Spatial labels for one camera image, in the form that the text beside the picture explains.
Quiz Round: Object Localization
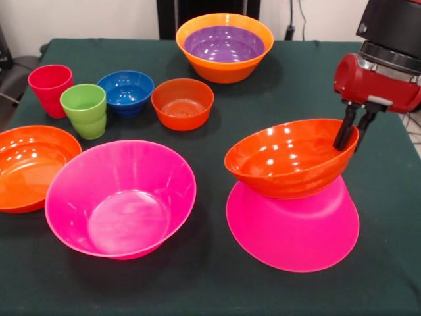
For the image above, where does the red cup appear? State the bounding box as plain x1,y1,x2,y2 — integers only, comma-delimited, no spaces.
28,65,74,119

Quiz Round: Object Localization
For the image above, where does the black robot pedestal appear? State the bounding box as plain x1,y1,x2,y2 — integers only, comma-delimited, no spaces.
157,0,260,41

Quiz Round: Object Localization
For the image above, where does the green cup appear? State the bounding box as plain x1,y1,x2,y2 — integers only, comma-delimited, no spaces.
59,83,107,140

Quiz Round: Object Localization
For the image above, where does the blue bowl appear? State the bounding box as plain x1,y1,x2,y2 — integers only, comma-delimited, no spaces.
96,70,155,119

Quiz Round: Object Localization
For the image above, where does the pink bowl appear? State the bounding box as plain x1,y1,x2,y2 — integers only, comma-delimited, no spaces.
44,140,197,261
226,174,360,273

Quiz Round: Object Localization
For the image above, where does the small red bowl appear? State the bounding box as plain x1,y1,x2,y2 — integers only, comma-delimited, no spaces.
151,78,215,132

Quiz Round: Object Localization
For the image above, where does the orange bowl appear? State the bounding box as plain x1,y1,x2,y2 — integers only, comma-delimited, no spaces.
175,13,274,84

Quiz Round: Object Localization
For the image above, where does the purple bowl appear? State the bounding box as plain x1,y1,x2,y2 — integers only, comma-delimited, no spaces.
184,26,266,64

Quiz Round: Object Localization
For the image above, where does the black cable with plug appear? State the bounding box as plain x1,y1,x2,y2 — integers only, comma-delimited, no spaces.
284,0,296,41

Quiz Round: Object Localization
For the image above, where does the shallow red-orange bowl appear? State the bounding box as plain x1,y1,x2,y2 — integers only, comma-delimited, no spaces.
0,124,83,214

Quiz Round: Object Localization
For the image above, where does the dark green tablecloth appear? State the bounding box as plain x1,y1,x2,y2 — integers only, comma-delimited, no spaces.
0,38,421,316

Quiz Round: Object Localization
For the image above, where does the black office chair base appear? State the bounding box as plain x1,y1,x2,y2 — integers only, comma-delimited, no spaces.
0,24,47,103

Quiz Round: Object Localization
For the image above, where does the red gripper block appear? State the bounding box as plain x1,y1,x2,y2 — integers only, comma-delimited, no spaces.
332,52,421,153

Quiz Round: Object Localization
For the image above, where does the deep red-orange bowl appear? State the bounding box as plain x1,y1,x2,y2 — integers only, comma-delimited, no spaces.
224,118,360,200

